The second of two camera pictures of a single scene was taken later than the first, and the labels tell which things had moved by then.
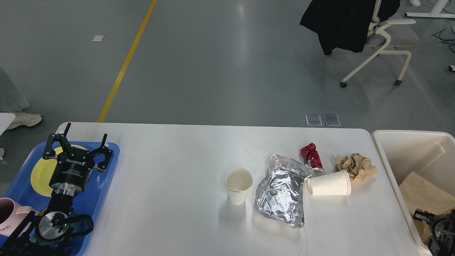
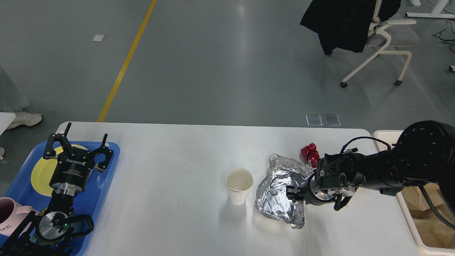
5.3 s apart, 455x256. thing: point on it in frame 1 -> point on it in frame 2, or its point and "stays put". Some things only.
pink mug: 11,214 stays put
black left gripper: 74,165 stays put
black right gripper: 441,242 -> 314,196
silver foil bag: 279,195 stays put
